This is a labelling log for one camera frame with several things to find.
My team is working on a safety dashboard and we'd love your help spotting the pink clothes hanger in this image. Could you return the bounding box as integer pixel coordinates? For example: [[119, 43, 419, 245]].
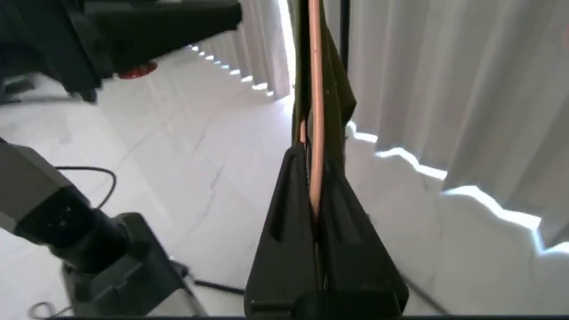
[[298, 0, 326, 220]]

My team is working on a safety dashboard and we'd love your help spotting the black cable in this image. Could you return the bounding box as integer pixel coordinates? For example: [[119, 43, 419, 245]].
[[53, 165, 118, 211], [190, 278, 246, 295]]

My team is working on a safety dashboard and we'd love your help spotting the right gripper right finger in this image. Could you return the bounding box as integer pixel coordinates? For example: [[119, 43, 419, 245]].
[[319, 153, 410, 317]]

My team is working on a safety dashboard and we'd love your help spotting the green shirt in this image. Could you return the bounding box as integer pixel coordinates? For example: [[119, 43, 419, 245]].
[[291, 0, 357, 156]]

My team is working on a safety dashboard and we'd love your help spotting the window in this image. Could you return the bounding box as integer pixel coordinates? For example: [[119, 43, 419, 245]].
[[276, 0, 298, 106]]

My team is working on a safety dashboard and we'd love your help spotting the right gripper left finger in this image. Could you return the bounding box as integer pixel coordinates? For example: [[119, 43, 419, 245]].
[[243, 143, 322, 317]]

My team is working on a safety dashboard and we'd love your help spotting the white curtain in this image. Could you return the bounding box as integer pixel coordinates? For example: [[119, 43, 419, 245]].
[[322, 0, 569, 257], [190, 0, 293, 101]]

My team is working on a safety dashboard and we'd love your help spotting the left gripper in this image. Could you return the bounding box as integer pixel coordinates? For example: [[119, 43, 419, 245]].
[[0, 0, 244, 106]]

